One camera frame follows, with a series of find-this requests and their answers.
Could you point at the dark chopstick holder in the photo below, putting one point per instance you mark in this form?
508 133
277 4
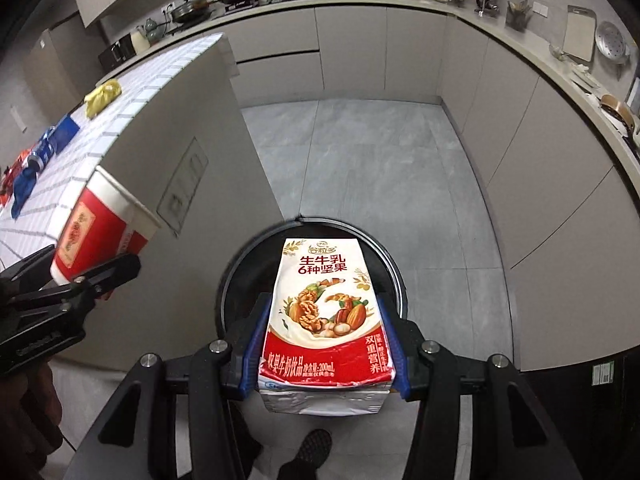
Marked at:
517 15

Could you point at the round metal strainer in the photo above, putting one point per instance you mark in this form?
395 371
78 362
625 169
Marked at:
611 43

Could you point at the beige refrigerator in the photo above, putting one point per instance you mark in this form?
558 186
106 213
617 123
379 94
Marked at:
63 66

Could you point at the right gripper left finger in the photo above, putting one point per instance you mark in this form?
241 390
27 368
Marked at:
134 436

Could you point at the red paper cup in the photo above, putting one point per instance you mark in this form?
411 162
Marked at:
107 221

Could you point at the person's left hand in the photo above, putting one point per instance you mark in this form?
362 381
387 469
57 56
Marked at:
24 446

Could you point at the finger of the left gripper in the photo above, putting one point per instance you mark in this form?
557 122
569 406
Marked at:
102 279
32 270

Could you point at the white cutting board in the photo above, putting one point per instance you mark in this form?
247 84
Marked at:
580 28

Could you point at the black microwave oven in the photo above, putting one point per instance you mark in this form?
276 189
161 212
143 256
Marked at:
117 54

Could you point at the red tool box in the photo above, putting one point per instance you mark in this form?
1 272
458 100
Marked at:
9 175

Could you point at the blue cloth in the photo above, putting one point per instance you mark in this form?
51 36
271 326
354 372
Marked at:
23 185

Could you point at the blue Pepsi can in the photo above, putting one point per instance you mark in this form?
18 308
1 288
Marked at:
41 153

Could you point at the green teapot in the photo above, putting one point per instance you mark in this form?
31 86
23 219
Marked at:
154 31

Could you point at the white kettle jug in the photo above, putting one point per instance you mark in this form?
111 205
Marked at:
139 41

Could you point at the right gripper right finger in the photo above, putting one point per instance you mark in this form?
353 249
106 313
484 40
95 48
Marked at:
513 437

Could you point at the blue round tin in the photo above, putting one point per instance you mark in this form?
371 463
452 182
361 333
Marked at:
62 133

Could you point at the red nut milk carton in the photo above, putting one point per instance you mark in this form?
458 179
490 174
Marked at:
325 351

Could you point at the black shoe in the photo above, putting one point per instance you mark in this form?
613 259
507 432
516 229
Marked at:
311 455

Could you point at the yellow cloth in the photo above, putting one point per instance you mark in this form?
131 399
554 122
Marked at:
101 97

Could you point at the black lidded pot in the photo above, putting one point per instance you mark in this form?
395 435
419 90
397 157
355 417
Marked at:
189 11

